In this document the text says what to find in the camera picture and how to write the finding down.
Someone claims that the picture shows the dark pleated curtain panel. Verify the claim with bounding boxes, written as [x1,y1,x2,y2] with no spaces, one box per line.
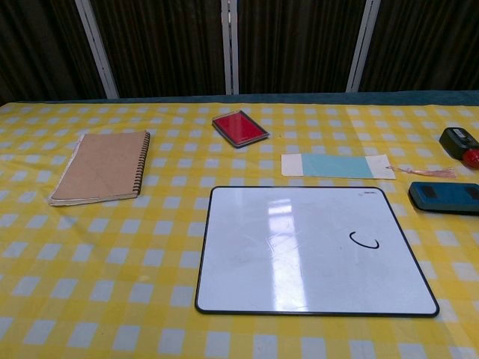
[359,0,479,93]
[237,0,366,95]
[91,0,228,100]
[0,0,104,106]

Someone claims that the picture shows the small white whiteboard black frame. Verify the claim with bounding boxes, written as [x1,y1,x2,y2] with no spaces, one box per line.
[194,185,440,319]

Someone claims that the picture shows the brown spiral notebook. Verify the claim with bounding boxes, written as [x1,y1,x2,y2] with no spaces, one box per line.
[48,129,152,207]

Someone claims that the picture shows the yellow white checked tablecloth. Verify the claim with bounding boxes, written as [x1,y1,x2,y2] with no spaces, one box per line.
[0,98,479,359]

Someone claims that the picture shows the red ink pad case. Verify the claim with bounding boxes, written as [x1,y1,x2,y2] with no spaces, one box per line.
[211,109,271,150]

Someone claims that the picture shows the black red self-inking stamp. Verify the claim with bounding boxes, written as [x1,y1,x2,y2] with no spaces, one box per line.
[439,126,479,171]

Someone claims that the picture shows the blue white bookmark with tassel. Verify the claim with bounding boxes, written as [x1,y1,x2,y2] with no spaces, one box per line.
[281,152,458,181]

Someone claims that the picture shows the white metal frame post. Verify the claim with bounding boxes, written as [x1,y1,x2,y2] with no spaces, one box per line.
[345,0,382,93]
[220,0,240,95]
[74,0,120,100]

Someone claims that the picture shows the teal table cover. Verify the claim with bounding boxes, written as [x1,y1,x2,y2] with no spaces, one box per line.
[0,89,479,108]

